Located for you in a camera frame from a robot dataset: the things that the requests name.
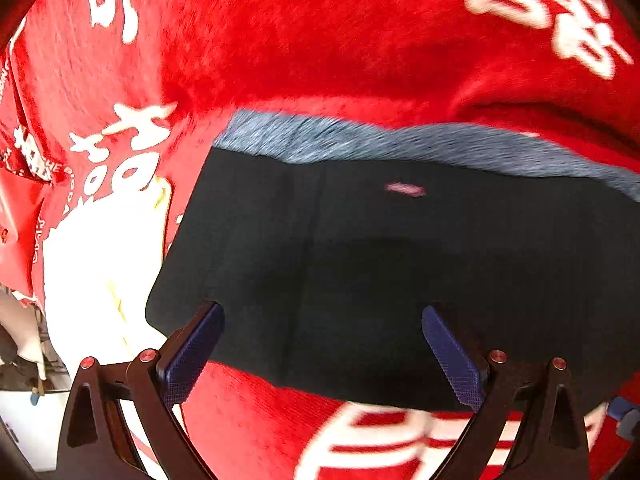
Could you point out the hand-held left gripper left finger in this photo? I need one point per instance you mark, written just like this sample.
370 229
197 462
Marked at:
192 355

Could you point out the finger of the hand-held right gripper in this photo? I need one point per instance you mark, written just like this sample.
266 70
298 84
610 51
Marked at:
622 410

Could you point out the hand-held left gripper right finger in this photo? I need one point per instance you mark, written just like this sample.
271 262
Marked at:
452 360

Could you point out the black pants with patterned waistband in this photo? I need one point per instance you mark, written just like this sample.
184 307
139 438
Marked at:
350 260

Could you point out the white object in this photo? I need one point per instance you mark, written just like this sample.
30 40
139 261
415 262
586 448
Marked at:
20 330

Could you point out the red satin pillow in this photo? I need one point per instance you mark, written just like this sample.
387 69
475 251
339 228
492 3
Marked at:
17 230

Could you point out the red printed blanket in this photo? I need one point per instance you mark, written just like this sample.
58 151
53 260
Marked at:
300 35

